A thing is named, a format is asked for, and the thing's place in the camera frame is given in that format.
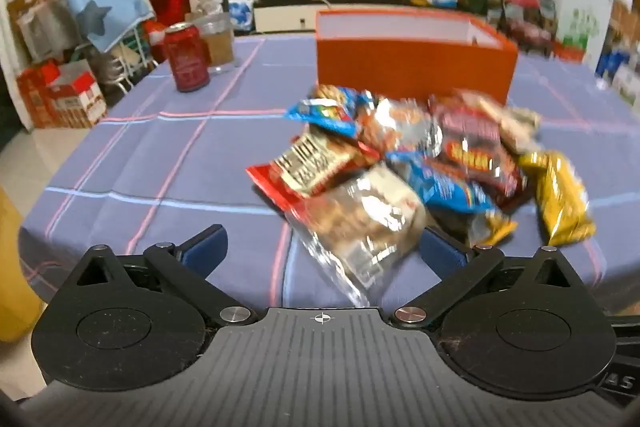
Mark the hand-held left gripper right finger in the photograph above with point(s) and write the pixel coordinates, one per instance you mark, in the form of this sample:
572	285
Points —
442	252

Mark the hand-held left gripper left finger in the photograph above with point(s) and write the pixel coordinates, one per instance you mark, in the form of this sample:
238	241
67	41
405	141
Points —
205	247

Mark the small gold snack packet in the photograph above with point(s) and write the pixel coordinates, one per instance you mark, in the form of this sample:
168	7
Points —
492	227

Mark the clear brown biscuit packet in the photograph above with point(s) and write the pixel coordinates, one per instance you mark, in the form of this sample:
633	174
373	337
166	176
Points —
360	217

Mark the yellow snack packet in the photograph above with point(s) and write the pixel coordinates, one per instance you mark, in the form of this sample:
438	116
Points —
560	197

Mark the silver brown snack packet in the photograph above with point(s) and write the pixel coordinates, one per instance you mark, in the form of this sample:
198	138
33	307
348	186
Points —
400	127

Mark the blue snack packet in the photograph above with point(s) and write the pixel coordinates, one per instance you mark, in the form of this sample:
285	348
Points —
325	109
445	189

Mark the orange cardboard box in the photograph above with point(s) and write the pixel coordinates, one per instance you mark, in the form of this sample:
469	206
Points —
400	67

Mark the dark red yellow-print packet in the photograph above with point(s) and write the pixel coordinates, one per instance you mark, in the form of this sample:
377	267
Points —
480	167

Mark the blue plaid tablecloth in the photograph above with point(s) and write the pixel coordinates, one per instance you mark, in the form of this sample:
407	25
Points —
150	157

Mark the red white snack packet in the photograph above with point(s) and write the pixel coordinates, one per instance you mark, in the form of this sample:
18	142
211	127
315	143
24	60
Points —
300	167

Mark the maroon snack packet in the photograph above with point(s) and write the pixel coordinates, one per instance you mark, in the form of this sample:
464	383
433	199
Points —
465	122

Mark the beige snack packet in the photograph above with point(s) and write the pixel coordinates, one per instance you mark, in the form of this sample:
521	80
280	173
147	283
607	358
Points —
517	122

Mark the red soda can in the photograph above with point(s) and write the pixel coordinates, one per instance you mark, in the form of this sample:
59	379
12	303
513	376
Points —
187	57

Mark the yellow plastic object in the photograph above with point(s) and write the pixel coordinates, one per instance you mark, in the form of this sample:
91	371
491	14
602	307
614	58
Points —
15	282

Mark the clear plastic jar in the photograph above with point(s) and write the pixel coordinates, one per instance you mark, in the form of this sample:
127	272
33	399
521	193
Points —
220	49

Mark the red white cartons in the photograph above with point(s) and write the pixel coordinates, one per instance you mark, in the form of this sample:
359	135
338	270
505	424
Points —
65	102

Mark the blue white plastic bag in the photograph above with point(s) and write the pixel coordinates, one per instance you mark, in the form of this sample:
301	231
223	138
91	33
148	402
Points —
242	12

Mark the grey brown cardboard box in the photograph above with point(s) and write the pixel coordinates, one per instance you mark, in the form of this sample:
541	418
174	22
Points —
40	27

